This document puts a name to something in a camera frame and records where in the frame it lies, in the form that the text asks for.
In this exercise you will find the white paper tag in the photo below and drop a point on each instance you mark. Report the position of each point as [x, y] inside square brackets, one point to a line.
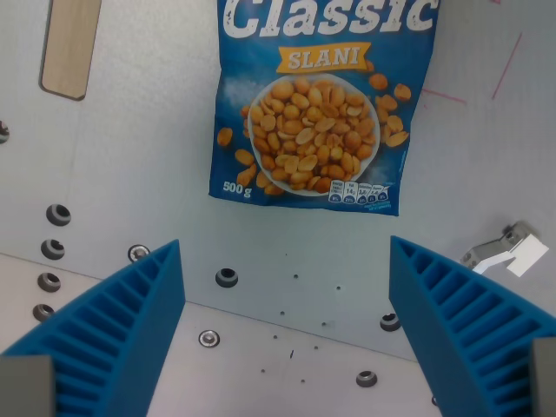
[527, 256]

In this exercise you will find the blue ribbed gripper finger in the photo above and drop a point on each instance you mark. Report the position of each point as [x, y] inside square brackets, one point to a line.
[456, 330]
[121, 330]

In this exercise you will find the light wooden slot panel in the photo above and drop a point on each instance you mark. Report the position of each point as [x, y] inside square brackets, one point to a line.
[69, 48]

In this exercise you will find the small metal bracket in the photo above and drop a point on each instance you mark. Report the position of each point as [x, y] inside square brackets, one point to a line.
[486, 249]

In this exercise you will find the silver hex socket screw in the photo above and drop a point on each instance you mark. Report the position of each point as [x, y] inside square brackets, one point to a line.
[209, 338]
[137, 253]

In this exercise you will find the blue salted peanuts bag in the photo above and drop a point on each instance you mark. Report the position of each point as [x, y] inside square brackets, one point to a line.
[321, 130]

